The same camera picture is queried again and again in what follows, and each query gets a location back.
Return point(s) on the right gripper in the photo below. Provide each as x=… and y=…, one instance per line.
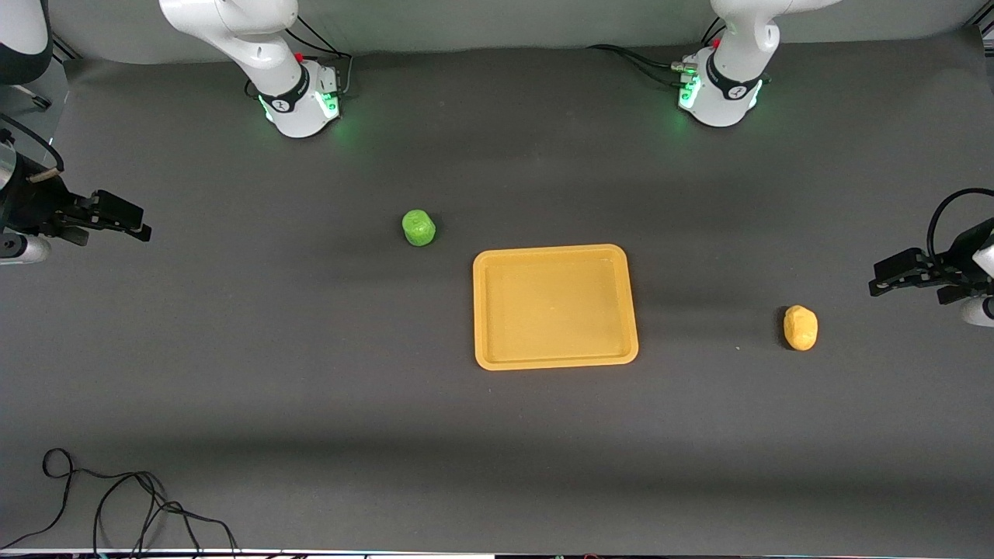
x=33, y=205

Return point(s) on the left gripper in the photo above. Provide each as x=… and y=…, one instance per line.
x=960, y=262

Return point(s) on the yellow potato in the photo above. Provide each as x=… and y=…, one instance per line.
x=801, y=328

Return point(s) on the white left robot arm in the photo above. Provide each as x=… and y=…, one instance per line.
x=734, y=54

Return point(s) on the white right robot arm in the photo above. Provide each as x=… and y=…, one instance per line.
x=264, y=46

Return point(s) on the yellow plastic tray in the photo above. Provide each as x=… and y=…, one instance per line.
x=555, y=310

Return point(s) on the thin metal rod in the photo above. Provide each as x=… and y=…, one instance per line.
x=31, y=96

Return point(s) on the dark grey table cloth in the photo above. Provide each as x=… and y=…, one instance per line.
x=311, y=388

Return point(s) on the aluminium frame rail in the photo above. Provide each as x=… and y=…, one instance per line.
x=986, y=29
x=66, y=50

